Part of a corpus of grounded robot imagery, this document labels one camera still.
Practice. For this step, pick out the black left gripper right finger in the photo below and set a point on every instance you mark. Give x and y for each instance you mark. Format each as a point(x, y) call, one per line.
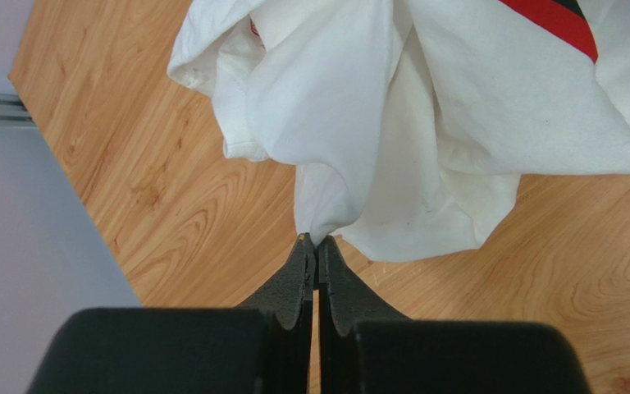
point(368, 346)

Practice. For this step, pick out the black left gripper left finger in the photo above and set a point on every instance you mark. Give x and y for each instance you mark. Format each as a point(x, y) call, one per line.
point(262, 345)

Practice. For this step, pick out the white Coca-Cola print t-shirt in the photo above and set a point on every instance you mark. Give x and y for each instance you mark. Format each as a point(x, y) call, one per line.
point(410, 123)

